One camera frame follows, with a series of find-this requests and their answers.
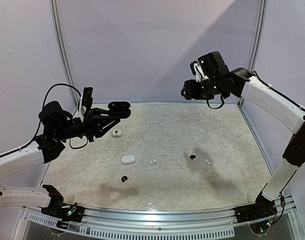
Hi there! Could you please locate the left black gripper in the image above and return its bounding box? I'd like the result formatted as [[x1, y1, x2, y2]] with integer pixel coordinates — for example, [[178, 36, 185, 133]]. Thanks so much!
[[54, 107, 120, 142]]

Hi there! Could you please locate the white charging case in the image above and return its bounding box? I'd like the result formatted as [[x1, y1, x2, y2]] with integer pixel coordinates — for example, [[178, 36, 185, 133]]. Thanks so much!
[[120, 155, 136, 165], [111, 129, 123, 138]]

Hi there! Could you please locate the black charging case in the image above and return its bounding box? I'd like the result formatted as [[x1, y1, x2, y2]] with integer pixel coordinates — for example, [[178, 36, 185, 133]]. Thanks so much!
[[107, 101, 131, 119]]

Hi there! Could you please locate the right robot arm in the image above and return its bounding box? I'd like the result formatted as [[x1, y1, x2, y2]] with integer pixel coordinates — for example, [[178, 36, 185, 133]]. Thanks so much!
[[180, 51, 305, 218]]

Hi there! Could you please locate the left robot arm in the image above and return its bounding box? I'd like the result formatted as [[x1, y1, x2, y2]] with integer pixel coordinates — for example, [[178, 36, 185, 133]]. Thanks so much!
[[0, 101, 131, 217]]

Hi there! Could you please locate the white closed charging case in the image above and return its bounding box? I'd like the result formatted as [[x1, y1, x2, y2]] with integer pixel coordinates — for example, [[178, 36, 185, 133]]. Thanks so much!
[[120, 155, 136, 165]]

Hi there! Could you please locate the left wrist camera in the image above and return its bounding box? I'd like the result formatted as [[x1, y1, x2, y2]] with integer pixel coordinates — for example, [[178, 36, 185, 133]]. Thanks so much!
[[78, 86, 93, 122]]

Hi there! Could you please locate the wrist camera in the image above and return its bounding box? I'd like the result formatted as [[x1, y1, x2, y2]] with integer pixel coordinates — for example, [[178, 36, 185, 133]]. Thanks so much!
[[189, 61, 205, 82], [78, 86, 93, 122]]

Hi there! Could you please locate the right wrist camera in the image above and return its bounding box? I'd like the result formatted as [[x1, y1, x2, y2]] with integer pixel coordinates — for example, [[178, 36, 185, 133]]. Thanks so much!
[[189, 61, 205, 82]]

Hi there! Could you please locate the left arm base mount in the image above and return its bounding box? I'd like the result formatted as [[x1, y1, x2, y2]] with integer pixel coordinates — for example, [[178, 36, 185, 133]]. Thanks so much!
[[41, 201, 86, 223]]

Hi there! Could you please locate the right aluminium frame post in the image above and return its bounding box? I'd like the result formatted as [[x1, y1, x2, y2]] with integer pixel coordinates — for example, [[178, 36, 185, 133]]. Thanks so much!
[[248, 0, 268, 72]]

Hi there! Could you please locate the aluminium frame post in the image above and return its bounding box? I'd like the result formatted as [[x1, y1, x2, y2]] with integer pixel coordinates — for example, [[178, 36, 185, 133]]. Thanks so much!
[[248, 0, 268, 72], [49, 0, 81, 106]]

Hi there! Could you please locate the left aluminium frame post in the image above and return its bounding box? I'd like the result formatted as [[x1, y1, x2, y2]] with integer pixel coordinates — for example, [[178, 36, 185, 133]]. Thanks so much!
[[49, 0, 81, 106]]

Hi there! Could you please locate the aluminium front rail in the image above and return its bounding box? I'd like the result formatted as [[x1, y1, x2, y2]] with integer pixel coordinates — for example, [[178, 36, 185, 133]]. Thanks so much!
[[15, 195, 305, 240]]

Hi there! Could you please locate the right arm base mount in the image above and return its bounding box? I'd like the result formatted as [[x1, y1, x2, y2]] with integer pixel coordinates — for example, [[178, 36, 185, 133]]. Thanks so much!
[[233, 200, 278, 224]]

